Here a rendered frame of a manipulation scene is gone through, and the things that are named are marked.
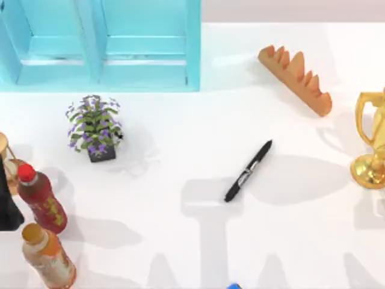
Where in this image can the black marker pen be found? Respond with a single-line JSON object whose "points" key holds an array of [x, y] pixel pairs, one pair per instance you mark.
{"points": [[249, 171]]}

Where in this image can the purple flower plant pot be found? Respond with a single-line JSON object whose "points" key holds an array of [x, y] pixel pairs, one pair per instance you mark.
{"points": [[94, 129]]}

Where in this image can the light blue rack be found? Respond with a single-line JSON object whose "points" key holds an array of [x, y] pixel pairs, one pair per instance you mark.
{"points": [[144, 45]]}

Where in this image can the orange jagged bread loaf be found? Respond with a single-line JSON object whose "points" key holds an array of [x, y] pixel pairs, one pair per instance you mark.
{"points": [[296, 79]]}

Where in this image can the small blue object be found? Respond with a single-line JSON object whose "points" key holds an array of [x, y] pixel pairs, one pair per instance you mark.
{"points": [[232, 286]]}

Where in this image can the red bottle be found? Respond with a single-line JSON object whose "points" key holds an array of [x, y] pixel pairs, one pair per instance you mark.
{"points": [[42, 200]]}

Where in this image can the gold trophy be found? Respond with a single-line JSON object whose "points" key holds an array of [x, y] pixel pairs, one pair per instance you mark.
{"points": [[373, 141]]}

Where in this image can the wooden hourglass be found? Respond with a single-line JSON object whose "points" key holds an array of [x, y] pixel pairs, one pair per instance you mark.
{"points": [[12, 168]]}

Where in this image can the orange bottle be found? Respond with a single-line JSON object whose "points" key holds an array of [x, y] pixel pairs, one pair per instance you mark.
{"points": [[48, 260]]}

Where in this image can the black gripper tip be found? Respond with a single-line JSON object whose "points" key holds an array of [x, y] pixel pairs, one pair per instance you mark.
{"points": [[6, 201]]}

